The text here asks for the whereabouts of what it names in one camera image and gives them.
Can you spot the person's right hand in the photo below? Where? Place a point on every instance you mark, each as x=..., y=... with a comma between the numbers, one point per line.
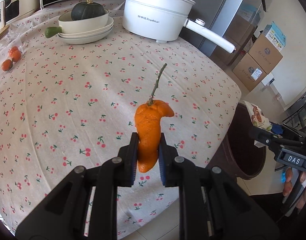
x=288, y=187

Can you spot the light blue carton box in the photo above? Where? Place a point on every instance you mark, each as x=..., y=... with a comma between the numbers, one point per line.
x=273, y=33

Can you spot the grey refrigerator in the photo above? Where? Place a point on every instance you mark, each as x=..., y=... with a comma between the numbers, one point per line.
x=234, y=20

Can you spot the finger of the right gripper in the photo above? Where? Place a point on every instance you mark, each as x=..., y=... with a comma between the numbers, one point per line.
x=276, y=128

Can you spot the white electric cooking pot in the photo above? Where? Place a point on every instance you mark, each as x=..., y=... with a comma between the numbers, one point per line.
x=163, y=20

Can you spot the dark brown trash bin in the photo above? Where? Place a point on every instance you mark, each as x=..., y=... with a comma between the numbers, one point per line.
x=237, y=155

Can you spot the upper cardboard box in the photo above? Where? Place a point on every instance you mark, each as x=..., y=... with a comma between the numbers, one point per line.
x=265, y=54

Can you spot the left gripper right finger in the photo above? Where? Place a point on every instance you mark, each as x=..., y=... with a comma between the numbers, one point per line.
x=212, y=204

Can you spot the orange tangerine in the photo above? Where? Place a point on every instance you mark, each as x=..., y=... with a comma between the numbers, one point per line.
x=16, y=56
x=7, y=65
x=12, y=50

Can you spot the printed wrapper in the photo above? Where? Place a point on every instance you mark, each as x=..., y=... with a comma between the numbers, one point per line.
x=257, y=117

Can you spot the stacked cream plates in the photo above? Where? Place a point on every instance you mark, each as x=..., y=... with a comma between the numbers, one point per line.
x=88, y=36

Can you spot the dark green pumpkin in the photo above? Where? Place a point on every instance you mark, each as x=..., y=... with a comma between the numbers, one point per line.
x=87, y=9

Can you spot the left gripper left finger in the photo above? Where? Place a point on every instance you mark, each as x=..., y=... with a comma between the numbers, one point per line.
x=84, y=204

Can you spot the cardboard box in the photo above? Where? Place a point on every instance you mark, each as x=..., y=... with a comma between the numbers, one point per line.
x=249, y=72
x=265, y=54

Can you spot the cream bowl with green handle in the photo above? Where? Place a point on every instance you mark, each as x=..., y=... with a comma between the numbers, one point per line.
x=67, y=25

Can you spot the lower cardboard box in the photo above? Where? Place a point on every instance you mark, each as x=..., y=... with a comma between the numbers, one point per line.
x=249, y=72

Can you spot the cherry print tablecloth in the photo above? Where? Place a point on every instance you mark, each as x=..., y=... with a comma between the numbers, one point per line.
x=67, y=105

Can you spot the orange tangerine peel with stem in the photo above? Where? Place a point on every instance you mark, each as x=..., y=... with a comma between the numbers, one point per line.
x=148, y=124

